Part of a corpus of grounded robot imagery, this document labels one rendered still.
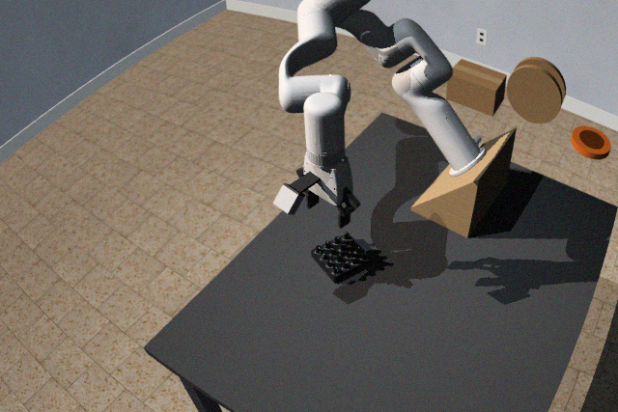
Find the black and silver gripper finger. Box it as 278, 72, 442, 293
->
296, 167, 319, 208
337, 187, 360, 229

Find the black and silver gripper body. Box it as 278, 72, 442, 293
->
304, 152, 353, 206

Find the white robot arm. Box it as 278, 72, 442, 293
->
273, 0, 487, 215

